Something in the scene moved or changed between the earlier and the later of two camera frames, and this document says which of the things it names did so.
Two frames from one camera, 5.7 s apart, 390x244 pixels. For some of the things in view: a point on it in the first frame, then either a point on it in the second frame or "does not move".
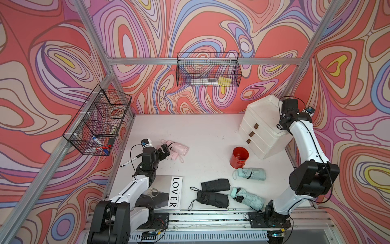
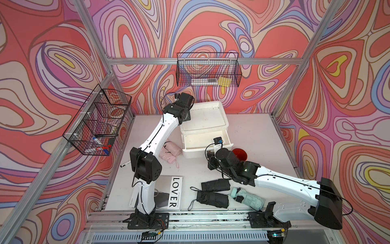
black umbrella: [217, 185] does not move
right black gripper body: [283, 124] -> [214, 164]
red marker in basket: [107, 147] does not move
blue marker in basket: [97, 140] does not move
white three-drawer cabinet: [258, 129] -> [207, 120]
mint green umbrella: [241, 196] does not move
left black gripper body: [156, 159] -> [187, 116]
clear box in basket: [204, 81] does not move
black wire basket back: [208, 69] does not move
